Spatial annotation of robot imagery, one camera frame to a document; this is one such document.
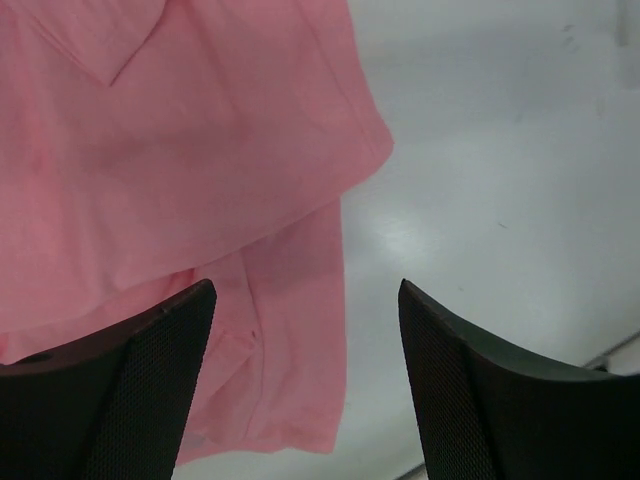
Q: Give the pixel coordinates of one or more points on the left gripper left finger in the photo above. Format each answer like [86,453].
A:
[113,404]

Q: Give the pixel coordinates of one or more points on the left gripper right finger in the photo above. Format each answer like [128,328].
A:
[489,409]

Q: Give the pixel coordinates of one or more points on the light pink t-shirt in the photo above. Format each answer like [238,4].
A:
[147,145]

